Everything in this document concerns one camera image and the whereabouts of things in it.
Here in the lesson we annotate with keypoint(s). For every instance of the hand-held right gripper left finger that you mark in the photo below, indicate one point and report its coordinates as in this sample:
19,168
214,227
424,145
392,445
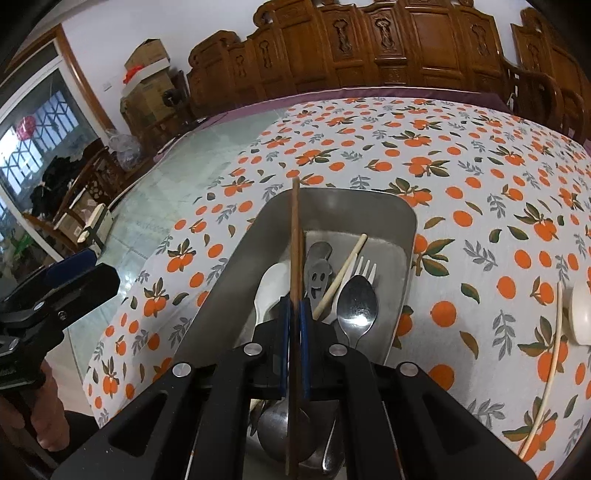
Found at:
284,350

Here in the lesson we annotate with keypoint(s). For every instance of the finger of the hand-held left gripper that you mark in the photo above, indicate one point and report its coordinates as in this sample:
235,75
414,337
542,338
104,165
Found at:
78,290
74,264

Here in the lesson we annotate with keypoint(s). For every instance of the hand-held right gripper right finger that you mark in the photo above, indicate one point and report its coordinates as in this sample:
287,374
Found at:
305,350

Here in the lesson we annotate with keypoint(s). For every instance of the small white spoon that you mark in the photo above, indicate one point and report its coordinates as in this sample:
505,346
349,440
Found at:
270,290

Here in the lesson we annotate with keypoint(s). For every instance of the plain metal spoon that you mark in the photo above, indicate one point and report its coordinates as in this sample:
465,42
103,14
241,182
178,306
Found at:
358,307

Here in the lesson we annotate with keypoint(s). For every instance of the light wooden chopstick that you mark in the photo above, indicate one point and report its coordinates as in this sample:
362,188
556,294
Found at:
551,360
341,272

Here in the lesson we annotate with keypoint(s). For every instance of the brown wooden chopstick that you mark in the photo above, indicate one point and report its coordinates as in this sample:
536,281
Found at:
295,240

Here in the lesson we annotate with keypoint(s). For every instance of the grey metal tray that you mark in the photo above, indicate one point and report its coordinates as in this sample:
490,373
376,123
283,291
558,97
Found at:
383,240

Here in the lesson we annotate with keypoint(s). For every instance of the large white ladle spoon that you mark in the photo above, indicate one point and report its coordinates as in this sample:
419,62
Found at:
582,314

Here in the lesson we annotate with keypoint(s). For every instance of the person's left hand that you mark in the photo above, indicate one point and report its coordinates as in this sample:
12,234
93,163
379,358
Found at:
53,420

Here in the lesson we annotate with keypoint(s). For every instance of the dark wooden chair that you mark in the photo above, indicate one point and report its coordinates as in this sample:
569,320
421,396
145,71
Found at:
87,184

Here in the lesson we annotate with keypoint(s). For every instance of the window with grille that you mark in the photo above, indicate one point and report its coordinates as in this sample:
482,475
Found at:
41,147

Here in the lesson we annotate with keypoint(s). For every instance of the clear plastic bag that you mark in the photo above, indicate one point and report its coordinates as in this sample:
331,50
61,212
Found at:
124,150

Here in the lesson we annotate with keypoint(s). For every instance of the red lantern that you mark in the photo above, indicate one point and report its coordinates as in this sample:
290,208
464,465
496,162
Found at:
27,127

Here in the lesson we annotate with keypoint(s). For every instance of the orange fruit print tablecloth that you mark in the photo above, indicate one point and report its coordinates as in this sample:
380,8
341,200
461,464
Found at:
471,277

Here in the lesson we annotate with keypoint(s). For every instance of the stack of cardboard boxes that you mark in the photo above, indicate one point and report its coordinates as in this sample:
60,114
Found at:
150,87

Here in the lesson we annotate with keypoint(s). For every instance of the long carved wooden sofa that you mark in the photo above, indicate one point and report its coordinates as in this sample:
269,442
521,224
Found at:
360,50

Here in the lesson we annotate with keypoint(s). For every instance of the carved wooden armchair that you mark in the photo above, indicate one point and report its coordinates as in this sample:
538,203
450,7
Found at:
549,74

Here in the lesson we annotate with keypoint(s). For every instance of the wooden door frame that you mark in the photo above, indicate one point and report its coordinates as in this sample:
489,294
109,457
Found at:
81,78

